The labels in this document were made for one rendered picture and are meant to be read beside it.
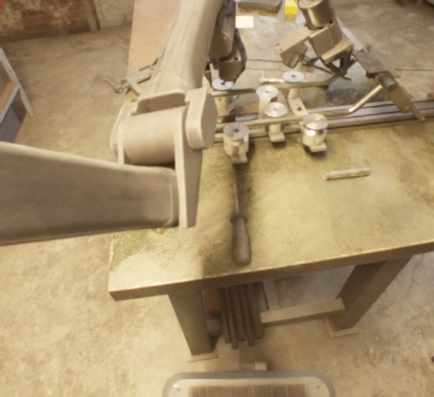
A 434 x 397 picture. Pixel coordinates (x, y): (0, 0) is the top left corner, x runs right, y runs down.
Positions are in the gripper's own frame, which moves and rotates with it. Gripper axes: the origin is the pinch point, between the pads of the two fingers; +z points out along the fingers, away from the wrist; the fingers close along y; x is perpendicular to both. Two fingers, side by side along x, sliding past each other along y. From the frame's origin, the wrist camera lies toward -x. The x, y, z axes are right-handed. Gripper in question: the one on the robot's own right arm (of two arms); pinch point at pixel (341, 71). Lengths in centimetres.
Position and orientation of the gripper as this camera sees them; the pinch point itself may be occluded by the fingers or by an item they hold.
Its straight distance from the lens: 83.8
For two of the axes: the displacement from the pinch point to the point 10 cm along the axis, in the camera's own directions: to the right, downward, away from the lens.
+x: 8.4, -4.5, -3.2
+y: 1.4, 7.3, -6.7
